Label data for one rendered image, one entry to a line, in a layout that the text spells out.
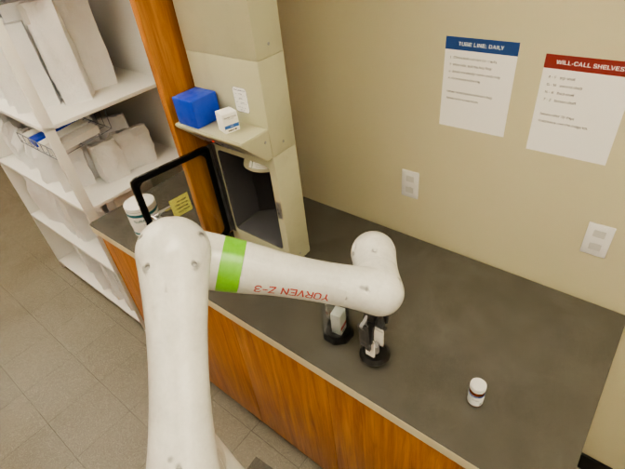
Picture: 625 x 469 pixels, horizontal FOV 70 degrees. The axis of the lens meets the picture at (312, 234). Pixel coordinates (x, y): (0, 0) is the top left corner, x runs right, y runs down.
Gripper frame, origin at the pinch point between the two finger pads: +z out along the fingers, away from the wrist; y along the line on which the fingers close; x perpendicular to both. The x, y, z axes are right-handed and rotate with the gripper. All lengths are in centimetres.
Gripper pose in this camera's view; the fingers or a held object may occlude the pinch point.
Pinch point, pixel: (374, 342)
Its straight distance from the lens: 135.9
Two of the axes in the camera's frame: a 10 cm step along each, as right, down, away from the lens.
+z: 1.0, 7.8, 6.2
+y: -6.2, 5.3, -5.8
